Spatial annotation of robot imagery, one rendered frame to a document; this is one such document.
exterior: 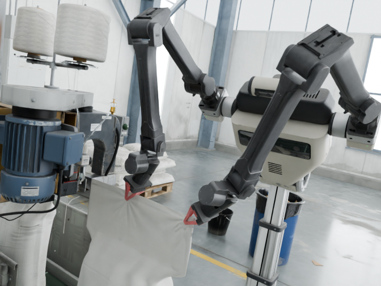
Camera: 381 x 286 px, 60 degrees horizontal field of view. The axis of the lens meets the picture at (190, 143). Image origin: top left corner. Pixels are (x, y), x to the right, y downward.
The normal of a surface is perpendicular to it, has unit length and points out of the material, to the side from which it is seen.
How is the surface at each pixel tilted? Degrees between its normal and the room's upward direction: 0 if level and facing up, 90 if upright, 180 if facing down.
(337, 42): 54
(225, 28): 90
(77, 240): 90
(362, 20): 90
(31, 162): 90
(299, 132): 40
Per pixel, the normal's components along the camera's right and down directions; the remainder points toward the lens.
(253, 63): -0.54, 0.04
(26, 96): 0.17, 0.17
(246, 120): -0.23, -0.73
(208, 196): -0.65, -0.20
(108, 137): 0.83, 0.20
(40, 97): 0.52, 0.22
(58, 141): -0.15, 0.11
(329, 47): -0.29, -0.54
